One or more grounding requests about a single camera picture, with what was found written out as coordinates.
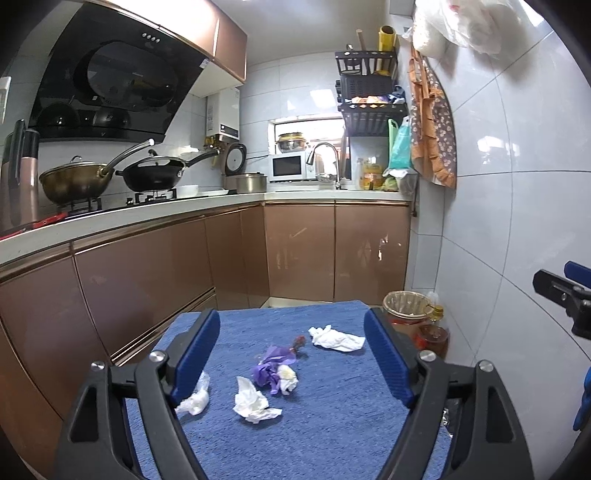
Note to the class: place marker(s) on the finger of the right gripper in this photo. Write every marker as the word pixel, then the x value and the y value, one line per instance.
pixel 573 298
pixel 577 272

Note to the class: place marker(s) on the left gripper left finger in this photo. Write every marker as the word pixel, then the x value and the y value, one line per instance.
pixel 96 440

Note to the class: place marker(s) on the white tissue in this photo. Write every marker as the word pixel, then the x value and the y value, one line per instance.
pixel 329 338

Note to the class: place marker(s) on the brown kitchen cabinets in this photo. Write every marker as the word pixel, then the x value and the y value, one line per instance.
pixel 104 286

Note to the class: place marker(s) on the steel pot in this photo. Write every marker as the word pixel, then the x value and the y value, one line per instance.
pixel 245 183

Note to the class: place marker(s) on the black range hood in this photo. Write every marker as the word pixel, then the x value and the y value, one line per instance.
pixel 111 77

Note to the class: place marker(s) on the amber cooking oil bottle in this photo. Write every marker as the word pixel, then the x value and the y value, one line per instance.
pixel 432 335

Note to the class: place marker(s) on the white hanging plastic bag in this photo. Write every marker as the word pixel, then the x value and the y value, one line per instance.
pixel 493 28

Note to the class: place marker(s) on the black frying pan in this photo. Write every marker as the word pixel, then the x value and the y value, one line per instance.
pixel 160 173

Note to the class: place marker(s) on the orange patterned apron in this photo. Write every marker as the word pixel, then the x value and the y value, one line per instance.
pixel 433 135

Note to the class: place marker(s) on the black wall rack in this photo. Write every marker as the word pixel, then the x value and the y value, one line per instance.
pixel 368 91

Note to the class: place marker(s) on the small white tissue ball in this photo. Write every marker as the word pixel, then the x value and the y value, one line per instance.
pixel 288 379

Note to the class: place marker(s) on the white water heater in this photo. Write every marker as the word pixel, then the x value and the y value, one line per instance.
pixel 222 114

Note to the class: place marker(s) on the white crumpled paper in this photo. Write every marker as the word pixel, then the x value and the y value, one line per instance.
pixel 252 405

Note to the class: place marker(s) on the chrome kitchen faucet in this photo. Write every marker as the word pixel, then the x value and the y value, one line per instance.
pixel 324 160

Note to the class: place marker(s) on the brass wok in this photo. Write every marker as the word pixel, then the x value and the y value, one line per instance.
pixel 83 180

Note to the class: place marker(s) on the beige bin with liner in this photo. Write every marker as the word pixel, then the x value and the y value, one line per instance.
pixel 407 311

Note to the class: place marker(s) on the white microwave oven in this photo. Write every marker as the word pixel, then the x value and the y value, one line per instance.
pixel 291 166

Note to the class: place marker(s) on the purple crumpled glove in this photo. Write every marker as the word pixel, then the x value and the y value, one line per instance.
pixel 266 372

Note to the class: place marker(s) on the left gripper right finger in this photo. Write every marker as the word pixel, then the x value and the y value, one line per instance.
pixel 487 439

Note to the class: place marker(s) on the green plastic bag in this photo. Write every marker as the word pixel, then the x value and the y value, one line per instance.
pixel 400 144

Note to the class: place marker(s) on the white plastic scrap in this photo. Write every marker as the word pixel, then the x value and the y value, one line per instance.
pixel 196 403

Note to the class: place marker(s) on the blue towel mat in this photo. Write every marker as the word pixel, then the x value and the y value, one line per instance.
pixel 340 422

